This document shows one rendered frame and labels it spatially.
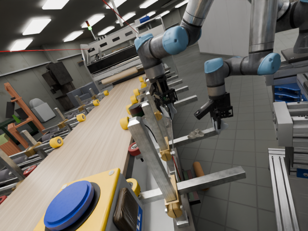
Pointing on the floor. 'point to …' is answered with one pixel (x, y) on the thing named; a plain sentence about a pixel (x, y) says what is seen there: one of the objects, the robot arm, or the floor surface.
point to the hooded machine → (41, 110)
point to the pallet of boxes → (82, 93)
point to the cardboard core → (199, 172)
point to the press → (59, 82)
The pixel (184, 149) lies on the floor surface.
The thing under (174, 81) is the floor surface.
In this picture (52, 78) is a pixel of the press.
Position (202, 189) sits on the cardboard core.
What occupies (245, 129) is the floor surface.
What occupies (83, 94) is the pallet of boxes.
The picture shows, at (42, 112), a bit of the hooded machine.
